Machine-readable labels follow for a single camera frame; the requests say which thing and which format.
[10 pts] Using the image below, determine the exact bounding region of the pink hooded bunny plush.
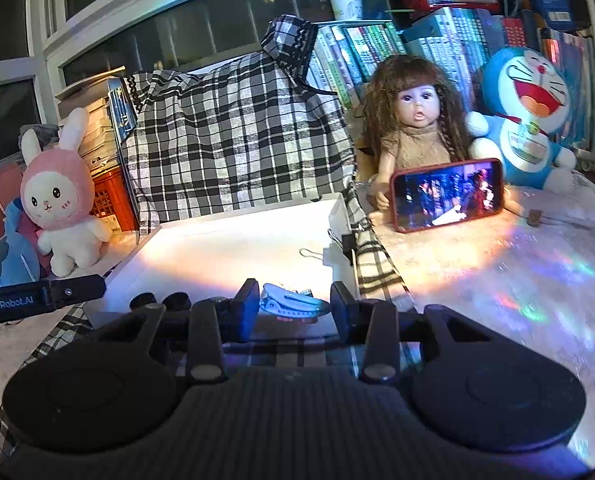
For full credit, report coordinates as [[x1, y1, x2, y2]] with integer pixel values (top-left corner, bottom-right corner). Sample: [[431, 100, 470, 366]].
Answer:
[[19, 107, 113, 278]]

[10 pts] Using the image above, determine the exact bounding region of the white hair clip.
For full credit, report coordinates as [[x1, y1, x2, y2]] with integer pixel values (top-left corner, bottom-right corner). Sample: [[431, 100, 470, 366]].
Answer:
[[260, 282, 331, 322]]

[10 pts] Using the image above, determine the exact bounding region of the row of books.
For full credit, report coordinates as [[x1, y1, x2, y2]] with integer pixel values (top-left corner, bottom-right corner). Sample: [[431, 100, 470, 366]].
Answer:
[[307, 5, 595, 151]]

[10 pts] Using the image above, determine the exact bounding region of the stack of papers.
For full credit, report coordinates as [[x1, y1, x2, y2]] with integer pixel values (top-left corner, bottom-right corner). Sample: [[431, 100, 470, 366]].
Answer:
[[55, 65, 128, 176]]

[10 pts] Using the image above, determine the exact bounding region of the white window frame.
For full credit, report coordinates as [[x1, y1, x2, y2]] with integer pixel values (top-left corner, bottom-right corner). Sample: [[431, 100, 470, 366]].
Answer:
[[0, 0, 328, 171]]

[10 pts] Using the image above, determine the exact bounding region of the smartphone in red case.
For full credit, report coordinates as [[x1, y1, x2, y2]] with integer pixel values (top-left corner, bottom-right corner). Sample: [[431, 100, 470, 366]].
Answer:
[[390, 157, 505, 234]]

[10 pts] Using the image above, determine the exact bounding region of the blue alien plush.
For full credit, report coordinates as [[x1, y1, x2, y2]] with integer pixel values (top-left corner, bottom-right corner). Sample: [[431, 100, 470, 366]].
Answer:
[[0, 197, 43, 291]]

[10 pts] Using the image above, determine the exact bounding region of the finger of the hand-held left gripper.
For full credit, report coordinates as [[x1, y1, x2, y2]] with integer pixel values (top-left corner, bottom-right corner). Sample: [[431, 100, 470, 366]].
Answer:
[[48, 274, 107, 307]]

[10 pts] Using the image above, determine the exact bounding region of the long-haired baby doll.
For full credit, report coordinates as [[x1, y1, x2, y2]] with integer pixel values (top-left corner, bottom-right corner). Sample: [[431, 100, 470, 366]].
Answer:
[[355, 55, 478, 233]]

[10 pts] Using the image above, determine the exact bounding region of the large blue cat plush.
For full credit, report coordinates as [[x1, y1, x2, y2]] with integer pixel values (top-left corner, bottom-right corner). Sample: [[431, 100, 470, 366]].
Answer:
[[465, 46, 578, 195]]

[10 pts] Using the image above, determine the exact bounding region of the red plastic crate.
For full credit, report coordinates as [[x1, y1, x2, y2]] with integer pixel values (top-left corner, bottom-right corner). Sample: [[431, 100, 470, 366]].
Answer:
[[90, 167, 141, 233]]

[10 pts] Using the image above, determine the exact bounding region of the black white plaid cloth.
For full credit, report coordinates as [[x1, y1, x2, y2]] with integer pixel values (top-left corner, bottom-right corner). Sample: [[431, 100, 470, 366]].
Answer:
[[120, 15, 358, 236], [0, 182, 428, 463]]

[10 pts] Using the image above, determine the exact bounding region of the white paper cup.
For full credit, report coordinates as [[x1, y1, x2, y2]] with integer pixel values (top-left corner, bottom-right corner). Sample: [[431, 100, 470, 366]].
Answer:
[[326, 0, 365, 23]]

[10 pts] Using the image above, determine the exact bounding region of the shallow white cardboard box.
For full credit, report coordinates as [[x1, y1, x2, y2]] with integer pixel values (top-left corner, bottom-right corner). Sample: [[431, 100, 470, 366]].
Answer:
[[82, 192, 361, 341]]

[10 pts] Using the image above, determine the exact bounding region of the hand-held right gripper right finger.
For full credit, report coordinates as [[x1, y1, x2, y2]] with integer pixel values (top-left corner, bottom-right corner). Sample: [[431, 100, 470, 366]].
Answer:
[[329, 280, 501, 387]]

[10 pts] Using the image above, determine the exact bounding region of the black binder clip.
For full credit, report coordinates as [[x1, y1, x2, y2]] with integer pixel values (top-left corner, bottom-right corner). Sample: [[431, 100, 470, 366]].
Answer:
[[299, 227, 359, 267]]

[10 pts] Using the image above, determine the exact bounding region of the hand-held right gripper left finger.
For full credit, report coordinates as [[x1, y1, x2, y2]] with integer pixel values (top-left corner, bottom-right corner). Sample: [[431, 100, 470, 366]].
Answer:
[[92, 277, 262, 387]]

